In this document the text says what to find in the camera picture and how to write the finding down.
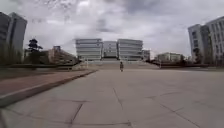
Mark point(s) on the person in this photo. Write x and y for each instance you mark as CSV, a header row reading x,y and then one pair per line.
x,y
121,66

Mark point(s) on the wide pale building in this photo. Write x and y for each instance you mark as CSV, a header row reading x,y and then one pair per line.
x,y
109,49

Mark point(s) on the grey concrete slab pavement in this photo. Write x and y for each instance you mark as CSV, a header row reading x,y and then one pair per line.
x,y
133,100

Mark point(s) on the low brown building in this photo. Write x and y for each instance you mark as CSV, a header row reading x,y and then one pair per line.
x,y
61,56

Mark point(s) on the dark pine tree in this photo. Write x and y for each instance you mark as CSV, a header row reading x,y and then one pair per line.
x,y
34,50

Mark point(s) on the raised brown planting bed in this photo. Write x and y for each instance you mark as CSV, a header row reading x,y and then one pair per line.
x,y
30,85

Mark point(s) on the tall grey building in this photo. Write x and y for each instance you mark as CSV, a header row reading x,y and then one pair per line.
x,y
208,41

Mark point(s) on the grey multi-storey building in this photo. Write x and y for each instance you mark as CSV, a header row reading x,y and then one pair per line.
x,y
12,38

